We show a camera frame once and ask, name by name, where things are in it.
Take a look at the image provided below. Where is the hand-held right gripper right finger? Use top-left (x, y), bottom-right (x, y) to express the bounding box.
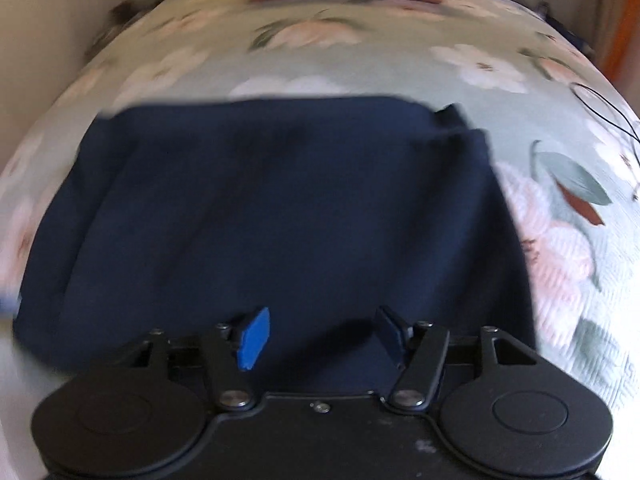
top-left (374, 306), bottom-right (545, 409)

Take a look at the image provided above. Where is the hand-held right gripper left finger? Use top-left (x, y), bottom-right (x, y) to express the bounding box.
top-left (105, 306), bottom-right (272, 409)

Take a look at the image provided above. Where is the navy striped hoodie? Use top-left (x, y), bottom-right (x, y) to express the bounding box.
top-left (11, 95), bottom-right (538, 391)

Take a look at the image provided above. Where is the floral green bed blanket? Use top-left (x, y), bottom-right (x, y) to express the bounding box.
top-left (0, 0), bottom-right (640, 480)

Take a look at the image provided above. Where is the bedside clutter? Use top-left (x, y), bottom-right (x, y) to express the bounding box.
top-left (82, 24), bottom-right (118, 58)

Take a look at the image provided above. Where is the dark bedside box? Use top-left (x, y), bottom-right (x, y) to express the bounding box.
top-left (111, 0), bottom-right (140, 27)

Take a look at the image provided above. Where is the orange curtain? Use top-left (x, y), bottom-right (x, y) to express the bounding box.
top-left (597, 5), bottom-right (640, 91)

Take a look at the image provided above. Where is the thin black cable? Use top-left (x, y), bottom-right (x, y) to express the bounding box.
top-left (569, 81), bottom-right (640, 163)

